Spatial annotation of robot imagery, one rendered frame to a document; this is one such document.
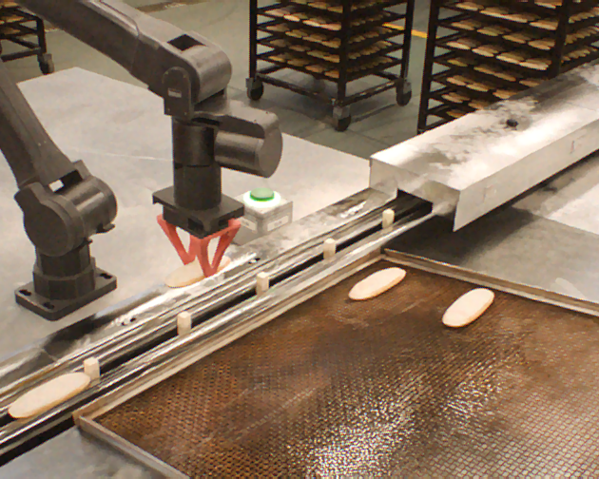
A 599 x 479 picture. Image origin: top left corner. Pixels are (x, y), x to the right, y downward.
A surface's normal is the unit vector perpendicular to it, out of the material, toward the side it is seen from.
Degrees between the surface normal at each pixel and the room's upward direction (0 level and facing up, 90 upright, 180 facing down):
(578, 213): 0
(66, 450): 10
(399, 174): 90
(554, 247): 0
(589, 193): 0
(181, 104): 90
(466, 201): 90
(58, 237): 90
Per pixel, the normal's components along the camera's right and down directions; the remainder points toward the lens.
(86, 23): -0.42, 0.38
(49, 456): -0.09, -0.92
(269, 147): 0.90, 0.24
